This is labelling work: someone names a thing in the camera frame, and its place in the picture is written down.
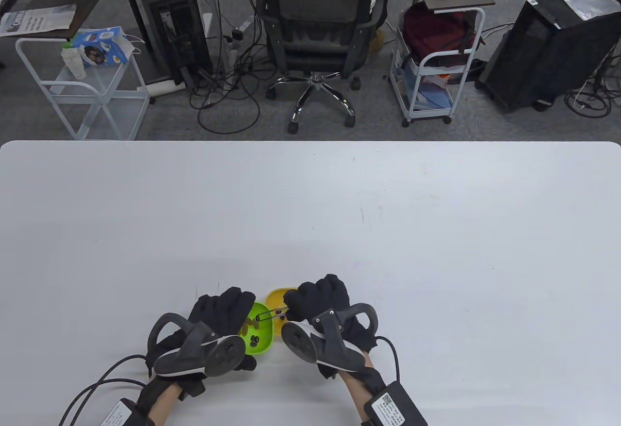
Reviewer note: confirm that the person's right hand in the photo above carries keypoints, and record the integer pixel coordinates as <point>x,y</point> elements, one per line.
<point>322,295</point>

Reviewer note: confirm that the person's left hand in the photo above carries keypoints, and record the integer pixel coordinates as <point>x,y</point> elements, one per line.
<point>223,305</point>

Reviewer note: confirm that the yellow small dish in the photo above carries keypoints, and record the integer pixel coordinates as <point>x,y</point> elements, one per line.
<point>276,300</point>

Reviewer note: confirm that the metal tweezers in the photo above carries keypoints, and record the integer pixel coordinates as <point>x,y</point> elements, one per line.
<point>271,316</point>

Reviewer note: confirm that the grey hand controller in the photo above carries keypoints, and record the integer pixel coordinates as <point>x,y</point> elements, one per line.
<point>335,343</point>
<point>223,355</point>

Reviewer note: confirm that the green plastic dish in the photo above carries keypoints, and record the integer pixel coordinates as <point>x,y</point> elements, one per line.
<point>264,343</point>

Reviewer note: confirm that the person's left forearm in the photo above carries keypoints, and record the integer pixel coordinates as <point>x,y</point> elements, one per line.
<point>162,404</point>

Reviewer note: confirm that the person's right forearm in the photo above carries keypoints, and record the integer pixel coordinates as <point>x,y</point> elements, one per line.
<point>356,389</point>

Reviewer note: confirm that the black wrist sensor box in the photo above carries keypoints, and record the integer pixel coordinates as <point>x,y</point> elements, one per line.
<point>395,406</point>
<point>119,416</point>

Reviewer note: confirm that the white metal trolley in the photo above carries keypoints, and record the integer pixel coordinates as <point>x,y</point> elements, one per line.
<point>408,101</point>

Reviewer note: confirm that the white translucent shelf cart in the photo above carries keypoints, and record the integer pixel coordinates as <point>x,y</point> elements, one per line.
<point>111,110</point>

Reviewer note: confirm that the blue folded cloth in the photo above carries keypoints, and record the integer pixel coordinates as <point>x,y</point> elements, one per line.
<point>434,98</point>

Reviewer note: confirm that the white power strip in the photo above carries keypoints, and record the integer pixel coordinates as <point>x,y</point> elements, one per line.
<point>162,88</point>

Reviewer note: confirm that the black open computer tower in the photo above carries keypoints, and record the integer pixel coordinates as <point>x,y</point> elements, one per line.
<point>177,33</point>

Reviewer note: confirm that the white plastic bottle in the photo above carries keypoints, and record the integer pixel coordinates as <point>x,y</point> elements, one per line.
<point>75,64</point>

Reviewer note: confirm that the maroon bag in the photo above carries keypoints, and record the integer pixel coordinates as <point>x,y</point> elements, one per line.
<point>432,33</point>

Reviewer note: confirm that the blue printed box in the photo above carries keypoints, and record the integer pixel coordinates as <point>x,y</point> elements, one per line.
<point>104,42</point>

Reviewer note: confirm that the black glossy computer tower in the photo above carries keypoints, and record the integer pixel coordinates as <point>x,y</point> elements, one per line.
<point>543,57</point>

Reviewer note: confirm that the folded newspaper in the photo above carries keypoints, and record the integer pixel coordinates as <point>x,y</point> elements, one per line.
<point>39,19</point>

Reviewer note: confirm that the clear plastic bag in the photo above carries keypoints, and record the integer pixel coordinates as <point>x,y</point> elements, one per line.
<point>589,4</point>

